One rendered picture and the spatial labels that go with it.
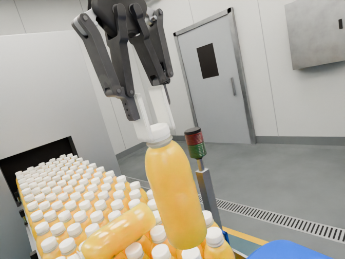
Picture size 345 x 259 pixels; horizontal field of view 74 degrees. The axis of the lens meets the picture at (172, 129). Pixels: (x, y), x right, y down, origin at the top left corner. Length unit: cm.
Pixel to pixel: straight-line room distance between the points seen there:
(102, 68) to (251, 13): 365
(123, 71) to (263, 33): 355
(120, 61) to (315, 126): 360
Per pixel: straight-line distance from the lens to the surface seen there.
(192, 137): 80
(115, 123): 515
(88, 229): 76
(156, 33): 36
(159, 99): 35
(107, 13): 32
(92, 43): 30
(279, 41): 372
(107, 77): 29
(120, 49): 31
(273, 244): 35
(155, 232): 63
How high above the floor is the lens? 146
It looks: 13 degrees down
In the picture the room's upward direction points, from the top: 15 degrees counter-clockwise
